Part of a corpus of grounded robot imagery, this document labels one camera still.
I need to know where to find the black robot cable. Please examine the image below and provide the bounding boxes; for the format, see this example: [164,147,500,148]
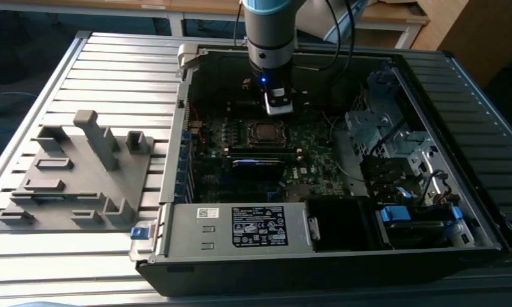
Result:
[330,0,357,95]
[317,0,340,71]
[232,0,245,48]

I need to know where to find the green ram stick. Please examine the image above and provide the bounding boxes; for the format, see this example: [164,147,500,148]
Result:
[31,194,77,201]

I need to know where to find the wooden desk white frame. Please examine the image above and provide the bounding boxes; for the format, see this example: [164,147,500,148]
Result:
[7,0,430,49]

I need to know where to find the black looped case cable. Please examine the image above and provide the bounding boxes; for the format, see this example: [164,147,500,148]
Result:
[420,168,452,207]

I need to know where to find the green motherboard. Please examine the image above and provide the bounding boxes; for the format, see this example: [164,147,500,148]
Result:
[186,107,370,205]

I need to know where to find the silver power supply unit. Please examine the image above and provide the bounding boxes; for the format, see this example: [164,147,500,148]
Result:
[153,201,321,259]

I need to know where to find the grey parts rack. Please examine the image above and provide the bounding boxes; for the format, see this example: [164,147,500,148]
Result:
[0,109,157,232]

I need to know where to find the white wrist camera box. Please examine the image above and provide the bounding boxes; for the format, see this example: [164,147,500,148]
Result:
[264,88,294,117]

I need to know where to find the metal cpu socket cover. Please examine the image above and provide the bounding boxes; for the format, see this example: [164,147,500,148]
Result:
[248,121,288,146]

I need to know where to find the cpu socket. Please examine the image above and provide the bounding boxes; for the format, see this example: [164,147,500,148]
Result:
[245,120,292,148]

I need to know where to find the finned chipset heatsink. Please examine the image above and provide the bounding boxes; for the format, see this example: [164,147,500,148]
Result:
[285,184,312,198]

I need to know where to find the silver cpu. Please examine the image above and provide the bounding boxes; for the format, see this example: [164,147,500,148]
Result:
[254,123,278,140]

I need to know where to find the grey case release handle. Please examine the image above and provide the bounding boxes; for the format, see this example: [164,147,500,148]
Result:
[176,43,197,70]

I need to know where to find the black hard disk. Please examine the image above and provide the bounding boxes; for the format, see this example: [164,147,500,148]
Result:
[385,220,448,249]

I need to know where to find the black pc case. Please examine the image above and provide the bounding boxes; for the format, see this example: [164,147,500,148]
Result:
[129,43,512,298]

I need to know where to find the black rating label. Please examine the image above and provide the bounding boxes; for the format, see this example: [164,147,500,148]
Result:
[230,205,286,248]

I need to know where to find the blue floor cable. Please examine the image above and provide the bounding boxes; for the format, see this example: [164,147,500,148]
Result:
[0,91,41,135]

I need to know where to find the silver metal drive cage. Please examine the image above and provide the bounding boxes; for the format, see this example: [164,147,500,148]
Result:
[344,62,442,161]

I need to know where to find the black plastic air shroud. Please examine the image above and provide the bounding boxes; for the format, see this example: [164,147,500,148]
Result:
[305,197,376,253]

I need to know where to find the wooden cabinet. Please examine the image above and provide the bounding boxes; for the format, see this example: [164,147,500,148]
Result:
[410,0,512,89]

